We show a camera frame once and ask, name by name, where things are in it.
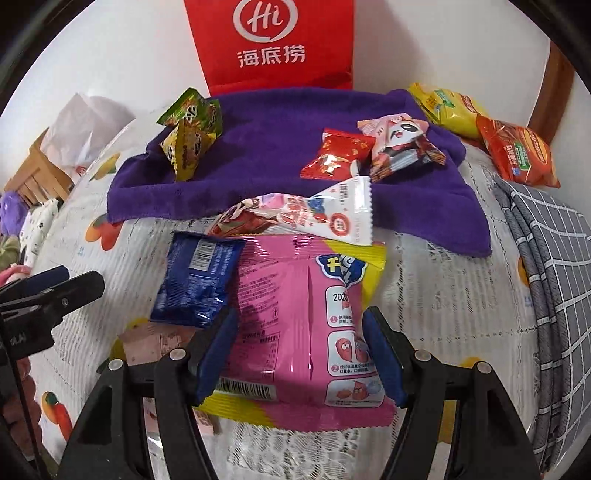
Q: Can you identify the yellow chip bag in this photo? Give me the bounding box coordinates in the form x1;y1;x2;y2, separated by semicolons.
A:
407;82;491;140

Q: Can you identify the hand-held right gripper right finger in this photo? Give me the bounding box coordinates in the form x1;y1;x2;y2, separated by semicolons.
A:
361;305;541;480

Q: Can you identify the red chip bag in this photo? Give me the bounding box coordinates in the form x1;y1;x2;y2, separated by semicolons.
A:
475;114;563;188

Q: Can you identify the wooden headboard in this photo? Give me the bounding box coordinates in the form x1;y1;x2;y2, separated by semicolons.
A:
4;127;77;208

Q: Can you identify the pink panda snack packet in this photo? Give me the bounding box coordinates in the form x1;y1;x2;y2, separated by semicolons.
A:
357;113;447;184

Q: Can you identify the large pink snack packet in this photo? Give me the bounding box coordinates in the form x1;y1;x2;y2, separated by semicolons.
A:
198;233;398;431

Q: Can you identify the red paper bag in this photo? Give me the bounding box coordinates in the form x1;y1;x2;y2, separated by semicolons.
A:
184;0;355;97

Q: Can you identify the grey checked cloth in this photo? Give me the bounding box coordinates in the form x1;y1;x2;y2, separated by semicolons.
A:
492;178;591;472

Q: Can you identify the purple towel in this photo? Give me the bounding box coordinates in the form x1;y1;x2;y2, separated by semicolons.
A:
106;88;492;258

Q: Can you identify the purple cloth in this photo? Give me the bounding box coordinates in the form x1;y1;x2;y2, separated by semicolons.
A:
0;191;31;236

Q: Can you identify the white spotted cloth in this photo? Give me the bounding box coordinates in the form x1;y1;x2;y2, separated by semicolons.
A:
18;198;63;268

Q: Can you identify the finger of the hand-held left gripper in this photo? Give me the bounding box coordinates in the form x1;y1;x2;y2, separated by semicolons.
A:
0;271;106;328
0;265;70;308

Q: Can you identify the person's left hand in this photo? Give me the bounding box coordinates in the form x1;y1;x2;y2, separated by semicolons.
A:
0;362;42;448

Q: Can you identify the white plastic bag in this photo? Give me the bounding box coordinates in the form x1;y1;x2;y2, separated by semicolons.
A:
41;92;137;169

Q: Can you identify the wooden door frame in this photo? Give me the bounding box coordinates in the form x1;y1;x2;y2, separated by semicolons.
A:
527;44;575;144

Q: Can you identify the blue snack packet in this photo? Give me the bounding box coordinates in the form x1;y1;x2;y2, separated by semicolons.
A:
150;231;247;329

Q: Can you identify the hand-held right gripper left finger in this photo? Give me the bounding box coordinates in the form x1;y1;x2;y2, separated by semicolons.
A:
58;305;241;480

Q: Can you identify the long white pink snack packet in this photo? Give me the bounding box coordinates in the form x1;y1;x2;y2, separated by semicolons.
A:
205;176;374;247

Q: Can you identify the yellow-green snack packet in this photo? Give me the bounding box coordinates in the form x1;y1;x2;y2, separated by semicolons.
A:
159;121;218;182

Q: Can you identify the black cable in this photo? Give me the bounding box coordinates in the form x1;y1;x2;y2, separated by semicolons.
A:
11;357;47;480

